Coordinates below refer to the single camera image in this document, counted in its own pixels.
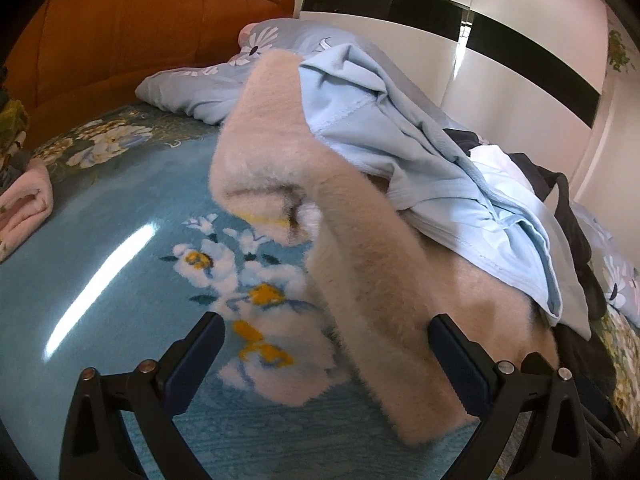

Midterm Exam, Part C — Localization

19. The light blue garment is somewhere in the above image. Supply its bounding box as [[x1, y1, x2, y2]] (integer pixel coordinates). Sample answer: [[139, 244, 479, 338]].
[[297, 42, 593, 341]]

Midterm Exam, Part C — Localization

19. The dark floral bedsheet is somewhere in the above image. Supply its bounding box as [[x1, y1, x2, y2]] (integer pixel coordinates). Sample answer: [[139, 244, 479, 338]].
[[30, 102, 640, 416]]

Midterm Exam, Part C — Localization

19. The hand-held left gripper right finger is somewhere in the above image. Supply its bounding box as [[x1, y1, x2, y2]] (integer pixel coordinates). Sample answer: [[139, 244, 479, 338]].
[[428, 314, 608, 480]]

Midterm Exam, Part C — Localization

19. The green leaf wall sticker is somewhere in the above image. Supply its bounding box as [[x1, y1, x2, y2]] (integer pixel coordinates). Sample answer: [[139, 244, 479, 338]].
[[607, 30, 636, 73]]

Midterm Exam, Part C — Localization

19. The pink folded garment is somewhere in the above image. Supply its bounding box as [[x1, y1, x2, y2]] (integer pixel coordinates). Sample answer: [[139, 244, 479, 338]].
[[0, 160, 56, 261]]

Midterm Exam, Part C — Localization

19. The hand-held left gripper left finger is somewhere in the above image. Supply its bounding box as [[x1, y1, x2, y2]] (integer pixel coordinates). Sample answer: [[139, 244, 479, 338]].
[[59, 311, 226, 480]]

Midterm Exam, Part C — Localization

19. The white garment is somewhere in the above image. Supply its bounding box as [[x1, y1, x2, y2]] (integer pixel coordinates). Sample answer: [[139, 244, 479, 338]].
[[467, 144, 531, 196]]

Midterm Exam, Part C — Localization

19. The black garment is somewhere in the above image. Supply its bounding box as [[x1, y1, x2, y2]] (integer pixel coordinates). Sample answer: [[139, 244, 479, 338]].
[[442, 127, 623, 441]]

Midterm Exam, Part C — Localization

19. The teal floral blanket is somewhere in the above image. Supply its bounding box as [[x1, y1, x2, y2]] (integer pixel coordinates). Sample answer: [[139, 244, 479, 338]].
[[0, 110, 501, 480]]

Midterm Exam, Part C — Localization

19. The orange wooden headboard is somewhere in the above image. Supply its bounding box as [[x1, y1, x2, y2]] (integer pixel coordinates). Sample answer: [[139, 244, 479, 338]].
[[5, 0, 296, 148]]

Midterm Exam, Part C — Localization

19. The beige fuzzy sweater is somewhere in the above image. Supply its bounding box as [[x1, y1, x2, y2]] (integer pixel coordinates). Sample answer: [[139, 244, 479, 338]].
[[209, 50, 561, 448]]

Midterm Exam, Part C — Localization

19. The white wardrobe with black stripe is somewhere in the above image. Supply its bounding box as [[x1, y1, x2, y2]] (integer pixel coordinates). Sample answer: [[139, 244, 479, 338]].
[[295, 0, 608, 201]]

